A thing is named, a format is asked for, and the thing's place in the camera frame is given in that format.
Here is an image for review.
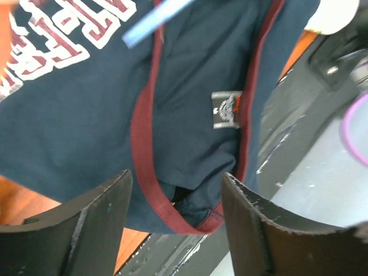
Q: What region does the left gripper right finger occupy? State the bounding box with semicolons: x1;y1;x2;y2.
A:
221;172;367;275

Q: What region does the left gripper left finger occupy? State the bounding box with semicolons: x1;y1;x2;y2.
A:
1;170;132;276

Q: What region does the navy tank top red trim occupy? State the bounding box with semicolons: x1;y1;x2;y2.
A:
1;1;319;234

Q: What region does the light blue wire hanger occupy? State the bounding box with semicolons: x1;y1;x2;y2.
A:
122;0;194;48

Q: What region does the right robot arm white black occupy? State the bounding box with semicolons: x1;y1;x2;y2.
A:
305;0;367;90

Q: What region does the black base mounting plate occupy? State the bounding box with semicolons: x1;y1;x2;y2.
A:
117;34;358;275

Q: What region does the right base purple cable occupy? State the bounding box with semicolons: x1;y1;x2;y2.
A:
339;91;368;167

